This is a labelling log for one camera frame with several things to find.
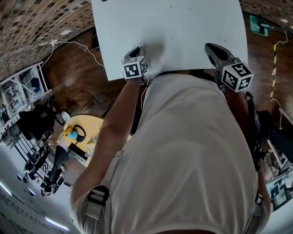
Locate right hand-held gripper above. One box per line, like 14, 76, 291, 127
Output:
205, 43, 255, 93

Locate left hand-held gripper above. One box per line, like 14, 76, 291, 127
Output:
120, 45, 157, 84

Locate person's left forearm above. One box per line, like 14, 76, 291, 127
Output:
88, 78, 149, 166

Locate person's right forearm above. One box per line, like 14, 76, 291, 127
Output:
225, 89, 273, 213

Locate white table top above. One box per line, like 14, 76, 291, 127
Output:
91, 0, 249, 82

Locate person's black trousers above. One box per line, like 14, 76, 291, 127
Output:
160, 69, 222, 81

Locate teal dustpan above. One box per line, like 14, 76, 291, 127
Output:
249, 15, 275, 37

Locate yellow black striped tape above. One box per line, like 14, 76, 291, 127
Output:
271, 43, 278, 101

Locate black office chair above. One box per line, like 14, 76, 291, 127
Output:
17, 96, 57, 142
256, 110, 293, 160

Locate round wooden table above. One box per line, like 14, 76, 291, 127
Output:
63, 115, 134, 169

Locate black headphones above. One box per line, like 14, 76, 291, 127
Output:
72, 125, 87, 144

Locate person's white shirt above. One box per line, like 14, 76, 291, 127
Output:
70, 73, 273, 234

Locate yellow drink bottle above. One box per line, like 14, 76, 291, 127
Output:
59, 125, 74, 144

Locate white metal shelf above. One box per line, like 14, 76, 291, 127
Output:
0, 60, 54, 147

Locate cluttered white workbench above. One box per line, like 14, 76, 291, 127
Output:
265, 169, 293, 211

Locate long ceiling light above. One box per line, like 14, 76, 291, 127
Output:
44, 217, 69, 231
0, 180, 12, 197

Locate thin white gripper cable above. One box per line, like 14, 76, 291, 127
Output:
141, 74, 158, 110

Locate black floor cable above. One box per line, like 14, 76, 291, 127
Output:
80, 90, 109, 105

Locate white power cable with plug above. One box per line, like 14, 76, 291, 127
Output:
38, 38, 106, 68

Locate grey shoulder strap with buckle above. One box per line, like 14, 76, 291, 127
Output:
84, 185, 110, 234
254, 191, 264, 218

